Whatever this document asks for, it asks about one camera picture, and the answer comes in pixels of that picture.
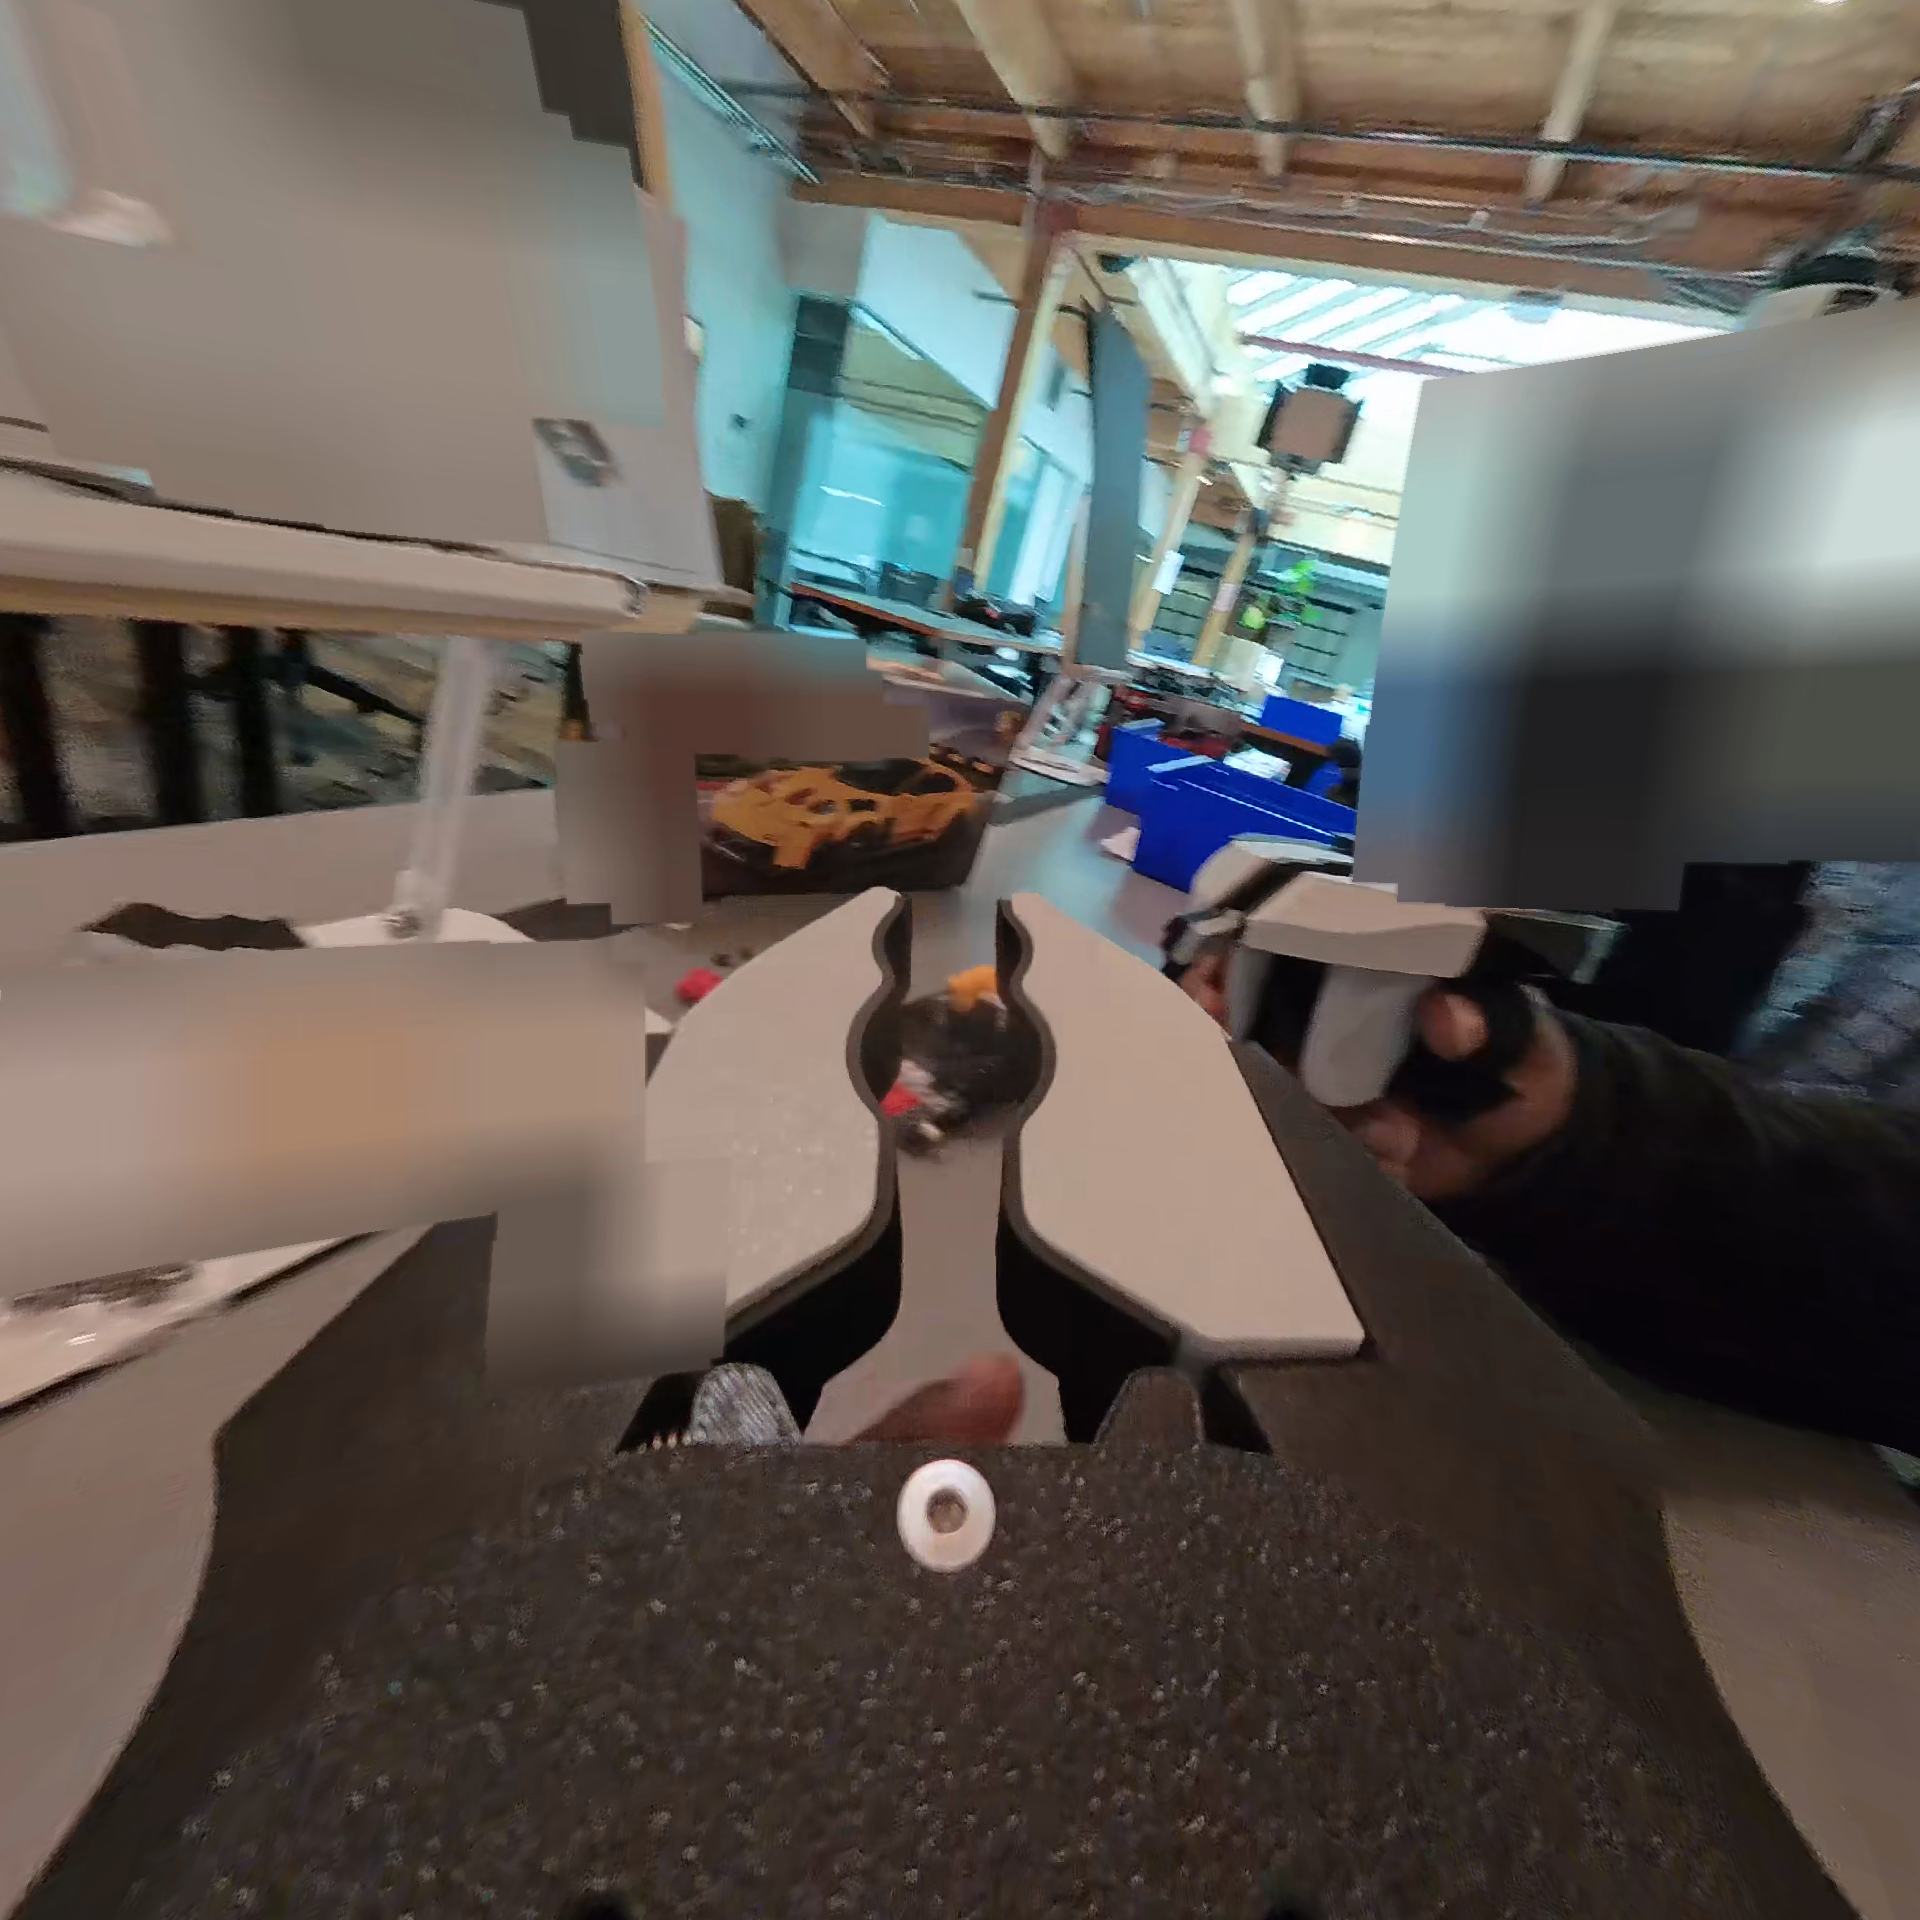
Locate grey divider panel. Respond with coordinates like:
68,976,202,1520
1066,306,1155,669

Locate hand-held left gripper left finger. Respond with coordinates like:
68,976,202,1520
647,886,914,1327

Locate studio light on stand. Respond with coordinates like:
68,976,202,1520
1258,382,1364,480

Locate person's left hand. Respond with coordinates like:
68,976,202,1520
848,1357,1031,1448

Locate blue plaid shirt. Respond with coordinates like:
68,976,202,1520
1770,861,1920,1068

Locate person's right hand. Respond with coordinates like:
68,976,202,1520
1364,990,1580,1202

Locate orange black lego car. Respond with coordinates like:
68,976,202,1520
877,967,1037,1157

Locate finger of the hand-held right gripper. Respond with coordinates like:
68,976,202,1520
1199,837,1361,911
1247,878,1488,976

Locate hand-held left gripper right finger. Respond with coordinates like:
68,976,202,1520
992,892,1368,1373

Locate lego car box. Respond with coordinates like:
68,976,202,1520
697,750,992,903

